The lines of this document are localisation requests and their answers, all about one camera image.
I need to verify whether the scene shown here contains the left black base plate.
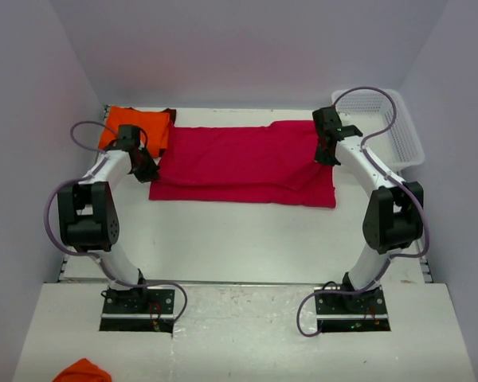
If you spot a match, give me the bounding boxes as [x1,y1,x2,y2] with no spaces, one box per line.
[99,288,174,333]

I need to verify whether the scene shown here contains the pink t shirt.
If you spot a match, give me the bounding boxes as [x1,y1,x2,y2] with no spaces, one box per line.
[149,120,336,209]

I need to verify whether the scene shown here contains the white plastic basket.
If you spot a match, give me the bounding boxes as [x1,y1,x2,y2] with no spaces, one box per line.
[331,89,425,172]

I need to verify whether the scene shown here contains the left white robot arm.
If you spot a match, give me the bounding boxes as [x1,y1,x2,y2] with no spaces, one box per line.
[44,125,159,313]

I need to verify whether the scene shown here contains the orange cloth at bottom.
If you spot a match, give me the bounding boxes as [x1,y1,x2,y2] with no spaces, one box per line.
[53,358,112,382]

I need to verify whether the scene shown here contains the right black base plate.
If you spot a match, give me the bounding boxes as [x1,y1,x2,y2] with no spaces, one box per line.
[315,287,390,333]

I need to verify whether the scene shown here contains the folded orange t shirt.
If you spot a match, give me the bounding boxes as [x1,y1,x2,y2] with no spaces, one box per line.
[98,105,178,160]

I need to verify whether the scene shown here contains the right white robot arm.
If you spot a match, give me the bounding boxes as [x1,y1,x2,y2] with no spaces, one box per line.
[312,106,424,313]

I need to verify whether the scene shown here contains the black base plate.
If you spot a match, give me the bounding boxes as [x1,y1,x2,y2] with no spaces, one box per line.
[99,288,174,333]
[315,287,390,333]

